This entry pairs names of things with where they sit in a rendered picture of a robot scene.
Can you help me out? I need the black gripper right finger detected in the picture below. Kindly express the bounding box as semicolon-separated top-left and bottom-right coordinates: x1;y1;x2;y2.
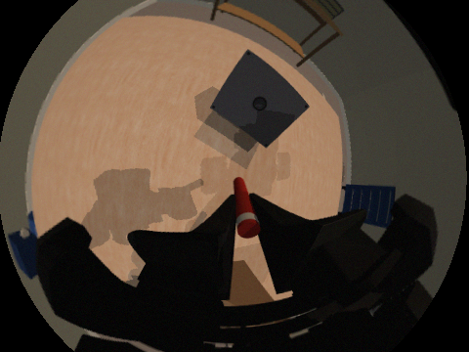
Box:
250;193;367;294

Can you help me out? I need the red peg with white band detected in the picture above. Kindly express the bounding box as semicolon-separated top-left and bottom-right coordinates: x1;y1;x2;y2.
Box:
234;176;261;239

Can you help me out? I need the dark grey sloped panel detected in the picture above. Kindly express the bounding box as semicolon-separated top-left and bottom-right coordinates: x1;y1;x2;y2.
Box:
210;50;309;148

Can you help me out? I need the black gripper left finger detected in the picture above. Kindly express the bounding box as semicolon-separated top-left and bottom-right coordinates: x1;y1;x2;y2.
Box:
126;195;235;300

